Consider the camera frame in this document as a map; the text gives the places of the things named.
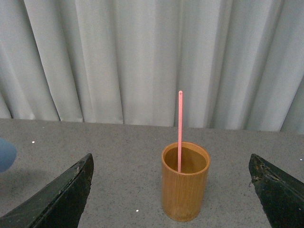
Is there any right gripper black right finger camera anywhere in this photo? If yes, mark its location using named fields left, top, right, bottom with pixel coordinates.
left=248, top=154, right=304, bottom=228

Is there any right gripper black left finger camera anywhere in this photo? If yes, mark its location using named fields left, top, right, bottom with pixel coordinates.
left=0, top=153, right=94, bottom=228

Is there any light blue plastic cup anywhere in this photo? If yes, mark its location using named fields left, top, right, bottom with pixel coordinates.
left=0, top=138, right=17, bottom=172

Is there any pink chopstick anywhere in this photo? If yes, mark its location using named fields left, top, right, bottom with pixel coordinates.
left=178, top=90, right=183, bottom=172

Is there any white pleated curtain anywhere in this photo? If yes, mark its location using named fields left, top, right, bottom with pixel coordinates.
left=0, top=0, right=304, bottom=133

